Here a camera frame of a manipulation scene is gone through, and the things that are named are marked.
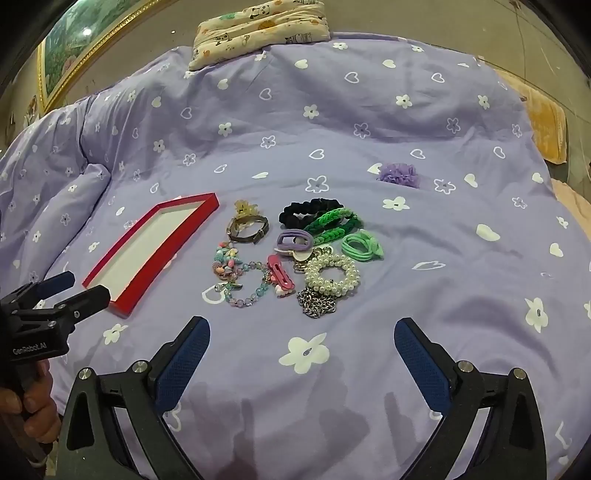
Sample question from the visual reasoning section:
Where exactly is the purple flower print blanket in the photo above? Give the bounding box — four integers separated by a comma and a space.
0, 31, 591, 480

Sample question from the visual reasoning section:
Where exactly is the orange towel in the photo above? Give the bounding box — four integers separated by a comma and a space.
496, 69, 568, 164

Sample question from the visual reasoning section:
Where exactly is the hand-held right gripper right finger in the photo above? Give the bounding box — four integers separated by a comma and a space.
393, 318, 548, 480

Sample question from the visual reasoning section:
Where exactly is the cartoon print pillow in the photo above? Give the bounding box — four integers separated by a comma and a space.
188, 0, 331, 71

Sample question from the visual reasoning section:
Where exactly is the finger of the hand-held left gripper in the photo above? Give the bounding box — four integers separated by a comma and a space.
13, 271, 76, 302
44, 285, 112, 324

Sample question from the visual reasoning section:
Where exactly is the gold framed painting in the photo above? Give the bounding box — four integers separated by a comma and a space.
37, 0, 162, 114

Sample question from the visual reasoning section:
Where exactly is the purple hair clip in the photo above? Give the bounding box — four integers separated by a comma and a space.
276, 228, 315, 253

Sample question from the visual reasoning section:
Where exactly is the purple frilly scrunchie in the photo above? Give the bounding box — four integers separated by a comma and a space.
376, 161, 422, 189

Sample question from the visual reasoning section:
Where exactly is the brown leather bracelet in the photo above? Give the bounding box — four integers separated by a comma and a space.
226, 215, 270, 244

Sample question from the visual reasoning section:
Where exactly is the person's left hand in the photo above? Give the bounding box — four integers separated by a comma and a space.
0, 360, 61, 455

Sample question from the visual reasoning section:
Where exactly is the white pearl bracelet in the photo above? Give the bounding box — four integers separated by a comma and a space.
304, 251, 360, 296

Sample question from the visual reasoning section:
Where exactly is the silver metal chain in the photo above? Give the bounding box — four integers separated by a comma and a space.
297, 286, 343, 319

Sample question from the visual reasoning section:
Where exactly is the black scrunchie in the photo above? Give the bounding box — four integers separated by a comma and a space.
278, 198, 343, 230

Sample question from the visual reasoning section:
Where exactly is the light green hair tie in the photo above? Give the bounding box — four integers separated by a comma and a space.
342, 229, 385, 262

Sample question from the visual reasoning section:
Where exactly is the pastel glass bead bracelet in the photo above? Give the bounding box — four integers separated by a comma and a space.
222, 261, 274, 309

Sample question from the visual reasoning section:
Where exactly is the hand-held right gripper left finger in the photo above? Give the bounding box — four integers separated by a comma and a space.
55, 316, 212, 480

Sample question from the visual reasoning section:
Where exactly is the green braided hair tie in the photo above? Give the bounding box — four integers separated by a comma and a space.
302, 209, 363, 248

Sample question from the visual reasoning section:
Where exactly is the pink hair clip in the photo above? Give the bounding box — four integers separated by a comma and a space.
267, 255, 296, 299

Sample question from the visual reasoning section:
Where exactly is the red jewelry tray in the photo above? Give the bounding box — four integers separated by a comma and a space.
82, 192, 219, 319

